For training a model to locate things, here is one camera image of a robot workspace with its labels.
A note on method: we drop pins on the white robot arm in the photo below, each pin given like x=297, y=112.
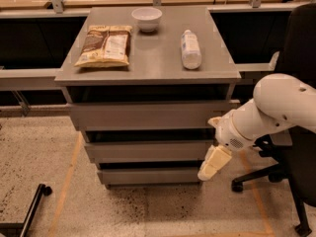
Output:
x=279, y=102

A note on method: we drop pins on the grey top drawer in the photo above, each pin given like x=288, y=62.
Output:
x=146, y=116

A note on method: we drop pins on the black office chair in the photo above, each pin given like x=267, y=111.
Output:
x=295, y=154

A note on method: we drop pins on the white bowl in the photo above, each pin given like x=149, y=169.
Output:
x=147, y=18

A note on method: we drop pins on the grey middle drawer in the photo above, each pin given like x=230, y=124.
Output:
x=120, y=152

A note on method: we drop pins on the white plastic bottle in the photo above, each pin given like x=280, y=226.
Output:
x=191, y=55

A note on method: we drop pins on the grey bottom drawer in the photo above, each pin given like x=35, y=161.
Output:
x=123, y=177

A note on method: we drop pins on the brown yellow snack bag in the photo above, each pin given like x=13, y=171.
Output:
x=105, y=46

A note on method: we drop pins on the grey drawer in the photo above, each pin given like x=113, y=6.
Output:
x=146, y=116
x=120, y=152
x=123, y=177

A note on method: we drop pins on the grey drawer cabinet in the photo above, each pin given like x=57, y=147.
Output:
x=155, y=73

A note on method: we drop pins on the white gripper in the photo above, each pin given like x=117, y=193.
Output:
x=229, y=134

